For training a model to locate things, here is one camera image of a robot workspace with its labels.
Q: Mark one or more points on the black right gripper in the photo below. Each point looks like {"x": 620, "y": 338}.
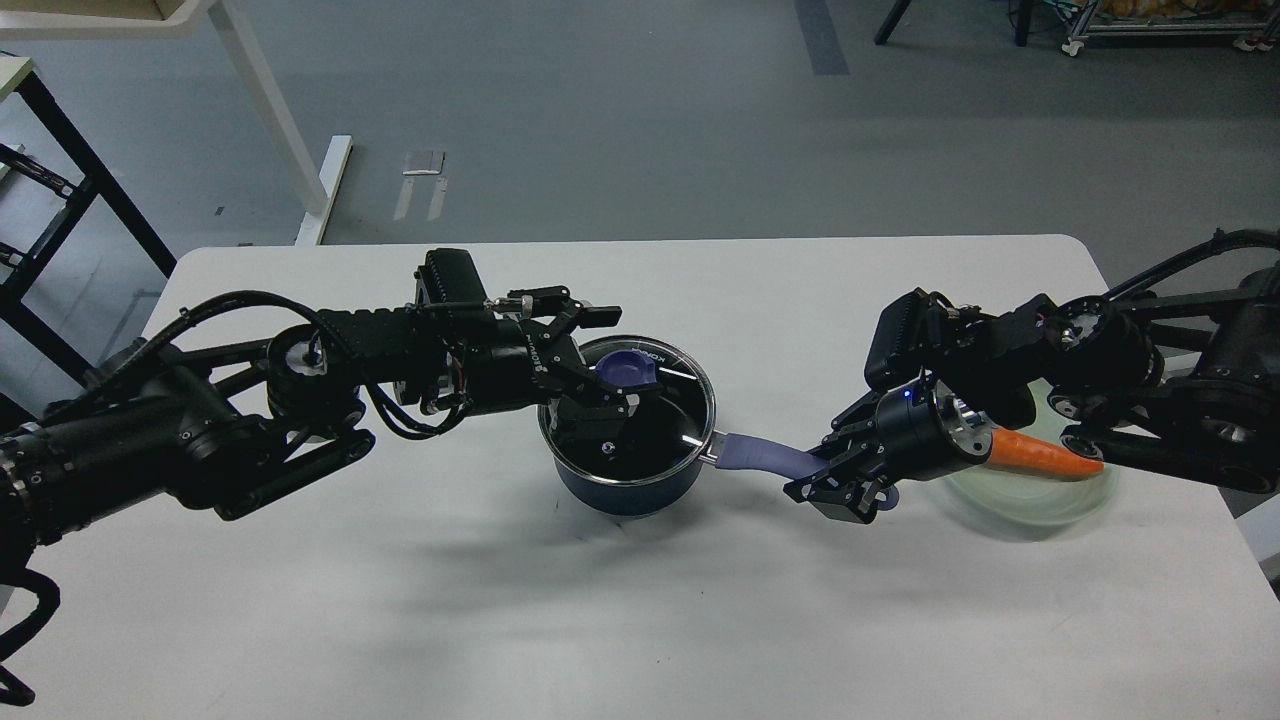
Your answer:
{"x": 926, "y": 432}

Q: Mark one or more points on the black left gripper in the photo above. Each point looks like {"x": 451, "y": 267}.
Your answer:
{"x": 530, "y": 358}

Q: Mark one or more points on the blue saucepan with purple handle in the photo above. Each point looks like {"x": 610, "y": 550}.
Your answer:
{"x": 728, "y": 451}

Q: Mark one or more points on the glass lid with purple knob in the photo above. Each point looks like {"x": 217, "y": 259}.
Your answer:
{"x": 653, "y": 428}

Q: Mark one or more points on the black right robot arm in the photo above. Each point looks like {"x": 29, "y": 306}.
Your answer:
{"x": 1184, "y": 386}

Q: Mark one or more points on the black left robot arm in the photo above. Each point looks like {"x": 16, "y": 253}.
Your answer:
{"x": 248, "y": 397}

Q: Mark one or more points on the orange carrot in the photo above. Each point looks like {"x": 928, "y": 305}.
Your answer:
{"x": 1014, "y": 450}

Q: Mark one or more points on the clear glass plate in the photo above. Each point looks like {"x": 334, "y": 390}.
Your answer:
{"x": 1019, "y": 502}

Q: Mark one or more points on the black stand legs background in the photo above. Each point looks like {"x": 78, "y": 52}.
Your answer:
{"x": 1009, "y": 21}

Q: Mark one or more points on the black metal rack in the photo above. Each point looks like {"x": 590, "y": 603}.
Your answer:
{"x": 77, "y": 197}

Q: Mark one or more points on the wheeled metal cart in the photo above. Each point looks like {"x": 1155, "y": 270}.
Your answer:
{"x": 1250, "y": 25}

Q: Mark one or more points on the black camera box right wrist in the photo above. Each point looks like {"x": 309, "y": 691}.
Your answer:
{"x": 893, "y": 356}

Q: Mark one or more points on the black camera box wrist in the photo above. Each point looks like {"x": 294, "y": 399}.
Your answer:
{"x": 449, "y": 276}
{"x": 893, "y": 356}

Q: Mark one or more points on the black camera box left wrist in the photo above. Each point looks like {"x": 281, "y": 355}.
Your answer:
{"x": 449, "y": 276}

